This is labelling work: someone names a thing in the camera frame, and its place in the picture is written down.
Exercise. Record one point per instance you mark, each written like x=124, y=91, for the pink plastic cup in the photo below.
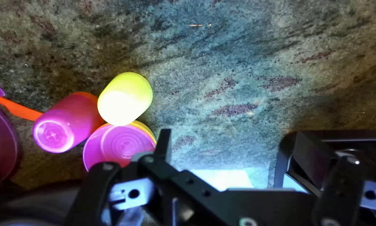
x=65, y=124

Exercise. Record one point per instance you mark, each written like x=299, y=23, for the yellow plastic bowl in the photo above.
x=147, y=131

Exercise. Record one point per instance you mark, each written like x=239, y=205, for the orange plastic utensil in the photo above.
x=15, y=108

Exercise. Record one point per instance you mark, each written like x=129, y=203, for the dark purple plastic plate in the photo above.
x=0, y=142

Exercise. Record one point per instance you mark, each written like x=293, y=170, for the purple plastic bowl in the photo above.
x=115, y=145

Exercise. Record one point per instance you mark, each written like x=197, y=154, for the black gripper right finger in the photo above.
x=320, y=159

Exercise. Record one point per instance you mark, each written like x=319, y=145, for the yellow plastic cup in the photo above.
x=124, y=98

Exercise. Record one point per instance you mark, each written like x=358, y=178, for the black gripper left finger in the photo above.
x=163, y=146

